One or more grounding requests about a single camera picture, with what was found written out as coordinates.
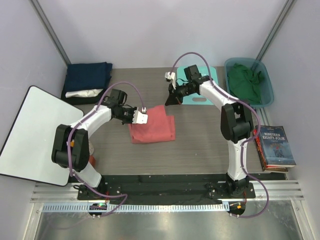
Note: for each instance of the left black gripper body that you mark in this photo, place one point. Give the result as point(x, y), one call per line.
point(126, 115)

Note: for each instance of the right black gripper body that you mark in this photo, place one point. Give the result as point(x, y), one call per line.
point(180, 91)

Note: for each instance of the pink t shirt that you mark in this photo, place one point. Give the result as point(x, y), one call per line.
point(160, 127)

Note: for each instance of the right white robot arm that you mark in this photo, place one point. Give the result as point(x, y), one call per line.
point(236, 123)

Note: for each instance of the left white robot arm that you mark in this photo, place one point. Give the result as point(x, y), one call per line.
point(71, 142)

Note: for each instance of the black folded t shirt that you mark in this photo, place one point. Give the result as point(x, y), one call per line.
point(82, 99)

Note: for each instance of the white mug orange inside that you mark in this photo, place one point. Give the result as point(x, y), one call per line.
point(91, 148)

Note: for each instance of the navy folded t shirt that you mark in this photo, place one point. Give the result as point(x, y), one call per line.
point(87, 76)

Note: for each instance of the green t shirt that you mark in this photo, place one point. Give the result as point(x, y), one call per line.
point(244, 83)

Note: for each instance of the teal plastic basin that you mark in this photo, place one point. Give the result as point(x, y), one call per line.
point(267, 95)

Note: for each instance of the brown cube mug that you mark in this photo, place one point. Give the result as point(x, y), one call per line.
point(92, 161)

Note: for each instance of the red book underneath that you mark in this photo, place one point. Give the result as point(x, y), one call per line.
point(265, 168)

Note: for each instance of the nineteen eighty-four book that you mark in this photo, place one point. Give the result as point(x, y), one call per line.
point(275, 147)

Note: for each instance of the white board black rim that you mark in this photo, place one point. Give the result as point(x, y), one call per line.
point(26, 153)

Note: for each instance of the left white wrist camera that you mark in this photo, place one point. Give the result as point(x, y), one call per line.
point(140, 116)

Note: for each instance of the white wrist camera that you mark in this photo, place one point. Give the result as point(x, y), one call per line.
point(140, 116)
point(171, 78)

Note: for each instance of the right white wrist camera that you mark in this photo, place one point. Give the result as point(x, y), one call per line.
point(171, 78)

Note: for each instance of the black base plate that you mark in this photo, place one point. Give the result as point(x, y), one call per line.
point(175, 189)

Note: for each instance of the left aluminium corner post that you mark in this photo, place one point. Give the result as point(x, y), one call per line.
point(50, 30)

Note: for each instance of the aluminium corner post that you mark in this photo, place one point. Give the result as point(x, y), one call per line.
point(275, 29)
point(50, 30)

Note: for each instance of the white slotted cable duct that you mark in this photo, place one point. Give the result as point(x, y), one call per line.
point(104, 208)

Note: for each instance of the right aluminium corner post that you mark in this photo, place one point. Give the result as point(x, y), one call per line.
point(275, 29)

